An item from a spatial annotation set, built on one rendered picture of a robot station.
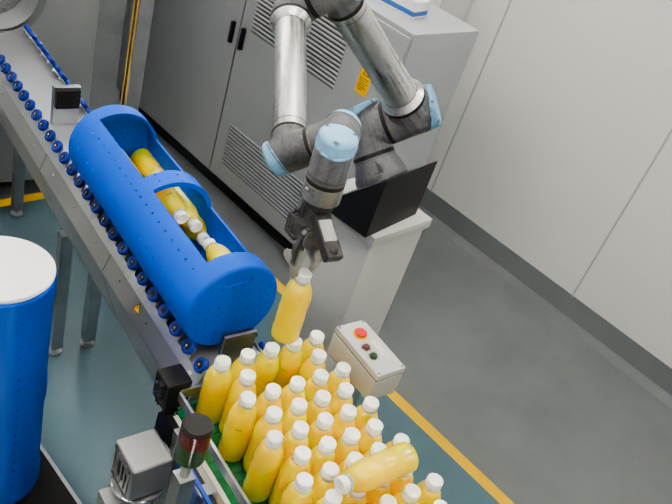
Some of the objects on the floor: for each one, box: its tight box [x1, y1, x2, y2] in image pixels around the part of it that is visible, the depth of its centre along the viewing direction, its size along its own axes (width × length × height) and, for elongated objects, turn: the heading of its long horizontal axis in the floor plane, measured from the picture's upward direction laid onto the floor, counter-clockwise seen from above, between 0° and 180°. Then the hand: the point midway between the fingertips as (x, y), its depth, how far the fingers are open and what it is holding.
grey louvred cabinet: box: [116, 0, 479, 249], centre depth 432 cm, size 54×215×145 cm, turn 22°
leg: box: [80, 272, 102, 348], centre depth 308 cm, size 6×6×63 cm
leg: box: [10, 145, 25, 217], centre depth 365 cm, size 6×6×63 cm
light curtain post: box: [120, 0, 155, 111], centre depth 320 cm, size 6×6×170 cm
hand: (303, 274), depth 179 cm, fingers closed on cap, 4 cm apart
